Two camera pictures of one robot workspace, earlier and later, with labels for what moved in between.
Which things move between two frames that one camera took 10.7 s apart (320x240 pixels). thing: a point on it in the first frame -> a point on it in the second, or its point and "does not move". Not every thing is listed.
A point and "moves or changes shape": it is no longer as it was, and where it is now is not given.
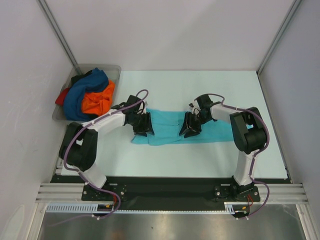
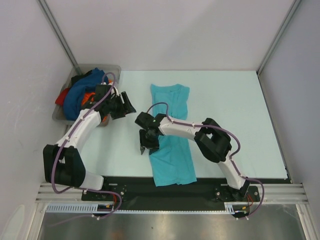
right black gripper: x=193 y=122 -> x=149 y=143
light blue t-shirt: x=166 y=125 moves or changes shape
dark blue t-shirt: x=94 y=80 does not move
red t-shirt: x=60 y=100 does not move
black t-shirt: x=74 y=78 does not move
